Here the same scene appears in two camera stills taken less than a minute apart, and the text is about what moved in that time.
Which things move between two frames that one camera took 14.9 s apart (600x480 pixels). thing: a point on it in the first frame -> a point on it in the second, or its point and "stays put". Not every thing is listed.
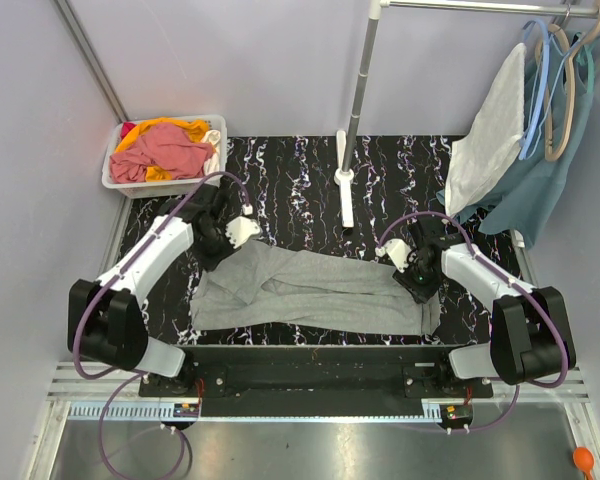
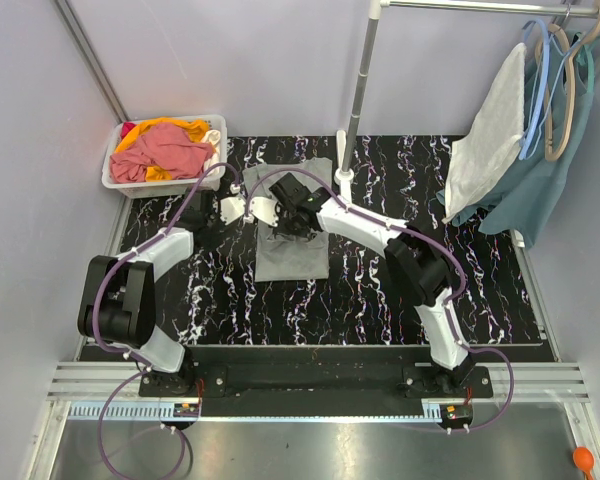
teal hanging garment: x=559 y=85 stays put
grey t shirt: x=263 y=285 -> x=279 y=255
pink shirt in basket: x=165 y=146 stays put
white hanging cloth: x=493 y=133 stays put
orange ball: x=584 y=461 stays put
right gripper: x=412 y=285 -> x=290 y=226
